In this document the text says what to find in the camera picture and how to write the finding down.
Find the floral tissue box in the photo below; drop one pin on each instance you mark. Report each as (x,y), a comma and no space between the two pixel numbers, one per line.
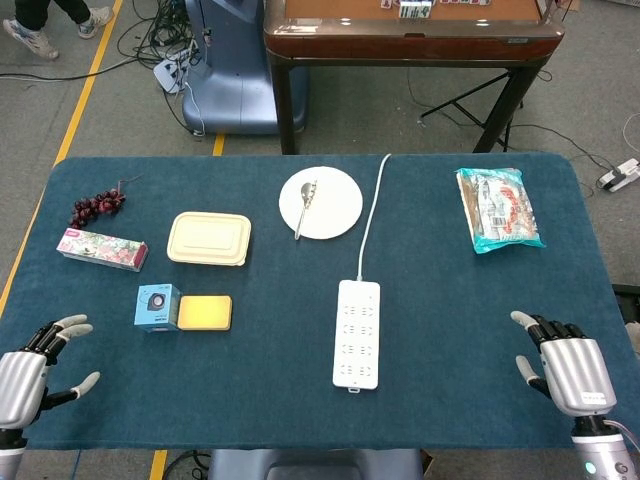
(100,248)

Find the person in black clothes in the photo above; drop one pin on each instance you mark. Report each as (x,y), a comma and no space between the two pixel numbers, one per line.
(30,15)

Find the teal edged snack bag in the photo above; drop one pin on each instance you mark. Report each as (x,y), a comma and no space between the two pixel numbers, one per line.
(505,210)

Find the green bamboo mahjong tile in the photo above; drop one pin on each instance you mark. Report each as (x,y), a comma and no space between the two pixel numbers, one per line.
(426,8)
(404,9)
(415,9)

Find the brown mahjong table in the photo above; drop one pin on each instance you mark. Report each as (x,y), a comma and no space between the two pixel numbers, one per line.
(400,45)

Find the white floor power strip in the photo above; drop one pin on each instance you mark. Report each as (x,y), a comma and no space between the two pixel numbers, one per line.
(167,75)
(622,175)

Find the blue table cloth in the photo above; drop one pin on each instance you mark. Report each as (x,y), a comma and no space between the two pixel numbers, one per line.
(280,360)

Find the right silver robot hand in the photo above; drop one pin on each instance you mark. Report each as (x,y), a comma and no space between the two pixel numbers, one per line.
(575,375)

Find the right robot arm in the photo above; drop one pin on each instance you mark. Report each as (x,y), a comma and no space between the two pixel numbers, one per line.
(600,455)

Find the dark red grape bunch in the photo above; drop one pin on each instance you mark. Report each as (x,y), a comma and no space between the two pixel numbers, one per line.
(95,205)

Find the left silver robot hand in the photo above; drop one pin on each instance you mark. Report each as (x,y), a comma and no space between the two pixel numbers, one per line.
(22,385)

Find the silver metal spoon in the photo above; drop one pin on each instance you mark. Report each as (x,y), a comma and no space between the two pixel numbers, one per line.
(306,190)

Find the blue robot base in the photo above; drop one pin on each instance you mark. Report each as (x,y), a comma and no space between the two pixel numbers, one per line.
(235,85)

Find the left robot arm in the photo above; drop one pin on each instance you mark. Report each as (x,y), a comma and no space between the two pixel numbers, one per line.
(7,462)

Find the cream lidded lunch box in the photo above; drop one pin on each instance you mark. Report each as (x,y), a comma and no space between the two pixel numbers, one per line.
(207,239)

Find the white round plate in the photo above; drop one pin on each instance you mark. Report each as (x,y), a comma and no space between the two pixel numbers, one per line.
(335,210)

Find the light blue speaker carton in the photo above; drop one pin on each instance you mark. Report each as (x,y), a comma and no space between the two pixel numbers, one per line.
(155,305)

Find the yellow sponge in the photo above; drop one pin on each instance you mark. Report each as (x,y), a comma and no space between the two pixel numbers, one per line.
(205,312)

